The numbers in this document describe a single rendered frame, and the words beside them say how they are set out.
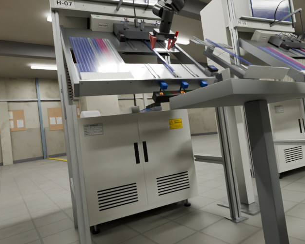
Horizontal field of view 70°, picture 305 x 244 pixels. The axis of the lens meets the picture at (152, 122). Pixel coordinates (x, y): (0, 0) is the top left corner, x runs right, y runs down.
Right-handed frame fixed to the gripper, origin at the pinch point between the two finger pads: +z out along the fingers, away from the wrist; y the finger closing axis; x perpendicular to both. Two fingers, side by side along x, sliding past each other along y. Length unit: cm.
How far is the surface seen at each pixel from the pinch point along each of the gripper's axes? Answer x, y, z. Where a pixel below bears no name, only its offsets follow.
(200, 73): 18.6, -16.8, 5.4
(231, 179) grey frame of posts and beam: 63, -23, 42
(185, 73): 18.9, -7.5, 5.5
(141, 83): 27.9, 20.1, 5.9
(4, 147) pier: -593, 232, 628
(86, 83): 28, 44, 5
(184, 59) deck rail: -3.6, -19.7, 7.6
